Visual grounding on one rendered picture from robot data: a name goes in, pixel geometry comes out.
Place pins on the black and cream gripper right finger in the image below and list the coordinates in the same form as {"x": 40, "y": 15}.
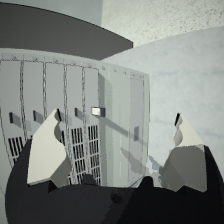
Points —
{"x": 191, "y": 171}

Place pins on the white server rack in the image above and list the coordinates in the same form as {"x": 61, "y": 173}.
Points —
{"x": 29, "y": 90}

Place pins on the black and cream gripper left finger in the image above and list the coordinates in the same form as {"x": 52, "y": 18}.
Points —
{"x": 42, "y": 166}

